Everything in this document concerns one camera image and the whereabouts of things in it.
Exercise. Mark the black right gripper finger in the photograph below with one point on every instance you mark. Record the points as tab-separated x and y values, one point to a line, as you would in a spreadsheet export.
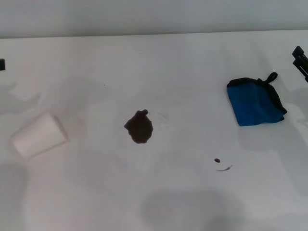
299	53
303	68

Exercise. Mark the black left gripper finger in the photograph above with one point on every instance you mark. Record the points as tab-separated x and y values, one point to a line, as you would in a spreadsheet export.
2	64

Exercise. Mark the blue rag with black trim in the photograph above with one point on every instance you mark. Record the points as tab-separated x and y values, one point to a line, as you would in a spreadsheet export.
252	106

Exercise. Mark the white paper cup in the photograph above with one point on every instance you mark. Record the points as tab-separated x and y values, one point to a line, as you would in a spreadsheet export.
39	134

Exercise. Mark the thin dark smear streak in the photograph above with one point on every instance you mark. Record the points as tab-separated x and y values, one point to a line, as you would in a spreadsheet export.
225	169

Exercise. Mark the large black liquid stain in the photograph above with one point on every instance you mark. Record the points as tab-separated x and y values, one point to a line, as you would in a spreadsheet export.
139	127

